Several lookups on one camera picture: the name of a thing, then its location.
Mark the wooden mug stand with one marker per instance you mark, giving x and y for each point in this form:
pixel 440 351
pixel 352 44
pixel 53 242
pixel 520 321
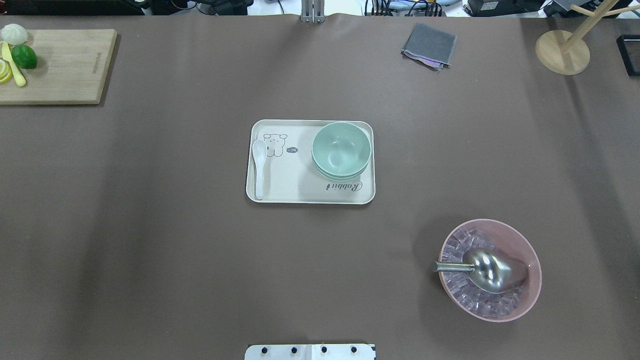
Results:
pixel 564 52

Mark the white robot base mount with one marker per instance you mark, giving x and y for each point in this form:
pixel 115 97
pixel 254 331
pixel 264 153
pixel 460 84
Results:
pixel 319 351

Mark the aluminium frame post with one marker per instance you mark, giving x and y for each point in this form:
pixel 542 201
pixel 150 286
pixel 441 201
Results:
pixel 312 11

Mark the metal ice scoop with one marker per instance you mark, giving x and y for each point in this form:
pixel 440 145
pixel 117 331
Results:
pixel 490 270

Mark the green bowl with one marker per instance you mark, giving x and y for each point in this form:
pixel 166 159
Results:
pixel 343 169
pixel 341 142
pixel 340 178

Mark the lemon slice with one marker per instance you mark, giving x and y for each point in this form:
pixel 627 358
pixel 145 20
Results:
pixel 6 72

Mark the green lime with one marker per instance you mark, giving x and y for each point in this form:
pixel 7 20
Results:
pixel 24 56

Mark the grey folded cloth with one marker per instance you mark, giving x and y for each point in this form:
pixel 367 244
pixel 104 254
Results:
pixel 430 46

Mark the black tray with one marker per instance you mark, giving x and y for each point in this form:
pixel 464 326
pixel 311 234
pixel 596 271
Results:
pixel 629 48

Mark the yellow plastic knife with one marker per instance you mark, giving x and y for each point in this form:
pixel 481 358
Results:
pixel 16 73

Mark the white plastic spoon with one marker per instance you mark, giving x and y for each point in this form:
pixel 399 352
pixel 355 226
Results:
pixel 259 154

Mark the bamboo cutting board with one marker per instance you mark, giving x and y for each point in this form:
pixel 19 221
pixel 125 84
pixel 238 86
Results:
pixel 73 65

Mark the pink bowl with ice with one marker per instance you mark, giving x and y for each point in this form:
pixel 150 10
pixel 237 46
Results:
pixel 503 238

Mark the green bowl bottom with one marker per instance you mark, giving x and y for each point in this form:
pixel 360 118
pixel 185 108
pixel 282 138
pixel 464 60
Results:
pixel 340 178

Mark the white garlic bulb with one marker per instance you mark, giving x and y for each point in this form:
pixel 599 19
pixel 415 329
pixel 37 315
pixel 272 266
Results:
pixel 14 34

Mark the white rabbit tray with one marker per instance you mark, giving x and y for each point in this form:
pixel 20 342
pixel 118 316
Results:
pixel 290 175

